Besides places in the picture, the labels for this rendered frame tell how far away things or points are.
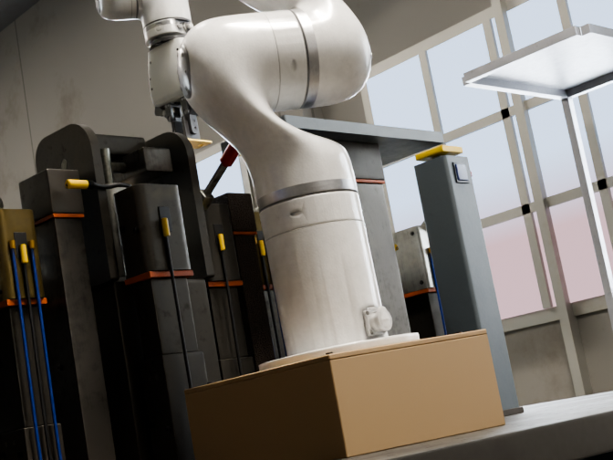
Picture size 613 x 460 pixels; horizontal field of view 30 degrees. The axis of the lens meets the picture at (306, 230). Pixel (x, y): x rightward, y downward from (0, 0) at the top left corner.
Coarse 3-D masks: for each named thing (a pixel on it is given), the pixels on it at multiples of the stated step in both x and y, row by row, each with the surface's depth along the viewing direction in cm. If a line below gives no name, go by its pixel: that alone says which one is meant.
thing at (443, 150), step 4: (432, 148) 193; (436, 148) 192; (440, 148) 192; (444, 148) 192; (448, 148) 193; (452, 148) 194; (456, 148) 194; (460, 148) 195; (420, 152) 195; (424, 152) 194; (428, 152) 193; (432, 152) 193; (436, 152) 192; (440, 152) 192; (444, 152) 193; (448, 152) 193; (452, 152) 194; (456, 152) 195; (460, 152) 195; (416, 156) 195; (420, 156) 195; (424, 156) 194; (428, 156) 194; (432, 156) 194; (436, 156) 194; (416, 160) 195; (420, 160) 195; (424, 160) 196; (428, 160) 196
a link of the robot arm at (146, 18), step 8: (144, 0) 192; (152, 0) 192; (160, 0) 192; (168, 0) 192; (176, 0) 193; (184, 0) 195; (144, 8) 193; (152, 8) 192; (160, 8) 192; (168, 8) 192; (176, 8) 193; (184, 8) 194; (144, 16) 194; (152, 16) 192; (160, 16) 192; (168, 16) 192; (176, 16) 192; (184, 16) 193; (144, 24) 194
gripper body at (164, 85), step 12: (180, 36) 192; (156, 48) 194; (168, 48) 192; (156, 60) 194; (168, 60) 192; (156, 72) 194; (168, 72) 192; (156, 84) 194; (168, 84) 192; (156, 96) 194; (168, 96) 192; (180, 96) 191
